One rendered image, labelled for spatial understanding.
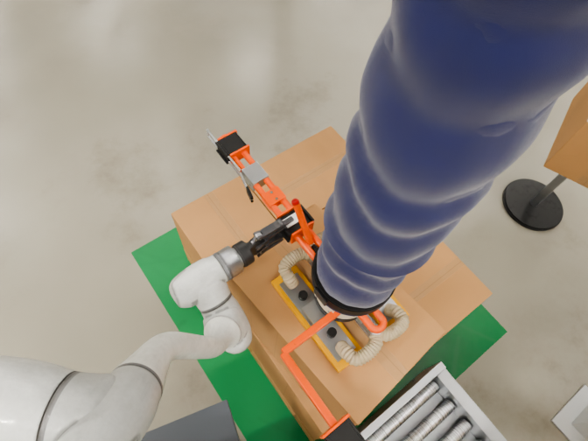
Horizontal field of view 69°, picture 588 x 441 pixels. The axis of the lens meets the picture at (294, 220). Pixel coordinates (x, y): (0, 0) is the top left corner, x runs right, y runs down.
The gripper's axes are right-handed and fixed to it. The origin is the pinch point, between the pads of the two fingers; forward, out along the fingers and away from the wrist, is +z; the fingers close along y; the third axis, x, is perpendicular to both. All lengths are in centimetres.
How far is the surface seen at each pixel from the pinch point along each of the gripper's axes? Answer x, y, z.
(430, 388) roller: 68, 65, 25
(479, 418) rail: 86, 61, 30
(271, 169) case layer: -57, 66, 34
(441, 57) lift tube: 29, -89, -11
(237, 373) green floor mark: 8, 120, -33
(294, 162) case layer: -54, 66, 46
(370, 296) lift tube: 34.5, -21.4, -4.5
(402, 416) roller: 68, 65, 8
